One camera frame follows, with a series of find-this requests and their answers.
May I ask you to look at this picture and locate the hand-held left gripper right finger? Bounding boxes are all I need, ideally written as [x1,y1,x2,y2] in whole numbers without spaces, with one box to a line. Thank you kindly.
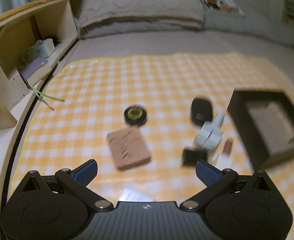
[180,159,277,212]

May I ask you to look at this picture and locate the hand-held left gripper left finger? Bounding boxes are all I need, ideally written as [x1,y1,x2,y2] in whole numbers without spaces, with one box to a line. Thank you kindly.
[17,159,114,212]

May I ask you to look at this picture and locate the small white box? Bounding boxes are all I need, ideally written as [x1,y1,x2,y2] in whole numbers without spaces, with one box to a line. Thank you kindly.
[212,152,234,168]

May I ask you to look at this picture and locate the black charger plug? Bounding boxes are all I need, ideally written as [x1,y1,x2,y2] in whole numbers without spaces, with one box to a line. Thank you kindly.
[181,148,208,167]

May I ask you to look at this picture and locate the carved wooden block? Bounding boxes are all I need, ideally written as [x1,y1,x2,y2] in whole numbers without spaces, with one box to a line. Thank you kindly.
[106,128,151,171]

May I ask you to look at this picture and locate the black cardboard box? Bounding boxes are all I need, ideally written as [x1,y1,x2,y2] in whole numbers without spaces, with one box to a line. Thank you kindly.
[227,88,294,172]

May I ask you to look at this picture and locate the black round tin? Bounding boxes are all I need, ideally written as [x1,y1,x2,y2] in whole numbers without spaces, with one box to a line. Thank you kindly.
[124,104,148,126]

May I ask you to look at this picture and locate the plain light wooden block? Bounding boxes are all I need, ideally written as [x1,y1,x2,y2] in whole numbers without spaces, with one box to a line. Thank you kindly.
[265,102,294,143]

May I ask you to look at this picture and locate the small brown block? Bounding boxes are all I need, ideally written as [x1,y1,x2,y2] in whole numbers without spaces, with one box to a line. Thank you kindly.
[222,138,234,156]

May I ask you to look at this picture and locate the white watch band tool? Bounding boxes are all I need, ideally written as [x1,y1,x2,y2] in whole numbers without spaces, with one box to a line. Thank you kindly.
[194,112,226,153]

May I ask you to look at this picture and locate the black oval case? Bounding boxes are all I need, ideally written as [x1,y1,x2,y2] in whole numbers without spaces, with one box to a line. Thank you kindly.
[190,96,213,127]

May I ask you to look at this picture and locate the yellow checkered mat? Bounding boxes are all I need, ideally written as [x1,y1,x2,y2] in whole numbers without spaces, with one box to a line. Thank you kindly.
[10,52,294,230]

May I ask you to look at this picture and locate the purple book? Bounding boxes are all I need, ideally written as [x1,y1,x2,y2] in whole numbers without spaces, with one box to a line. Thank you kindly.
[18,57,50,80]

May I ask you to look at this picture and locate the wooden headboard shelf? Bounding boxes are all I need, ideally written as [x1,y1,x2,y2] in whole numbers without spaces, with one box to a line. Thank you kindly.
[0,0,85,132]

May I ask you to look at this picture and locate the white box with label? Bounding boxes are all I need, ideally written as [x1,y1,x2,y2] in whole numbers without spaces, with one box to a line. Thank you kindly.
[22,39,55,61]

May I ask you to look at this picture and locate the grey bed sheet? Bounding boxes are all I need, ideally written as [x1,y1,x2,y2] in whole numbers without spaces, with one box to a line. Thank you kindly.
[1,24,294,205]

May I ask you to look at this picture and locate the light grey pillow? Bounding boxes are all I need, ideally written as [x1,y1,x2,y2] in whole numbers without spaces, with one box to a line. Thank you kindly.
[200,0,288,39]

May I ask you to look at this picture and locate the printed magazine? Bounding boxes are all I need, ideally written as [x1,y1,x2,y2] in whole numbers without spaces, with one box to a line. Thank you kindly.
[197,0,245,18]

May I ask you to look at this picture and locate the beige fluffy pillow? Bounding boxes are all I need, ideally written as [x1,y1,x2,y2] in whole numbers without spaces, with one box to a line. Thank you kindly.
[81,0,204,29]

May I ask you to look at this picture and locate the green cable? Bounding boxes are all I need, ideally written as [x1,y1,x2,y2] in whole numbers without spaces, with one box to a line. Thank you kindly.
[25,80,65,111]

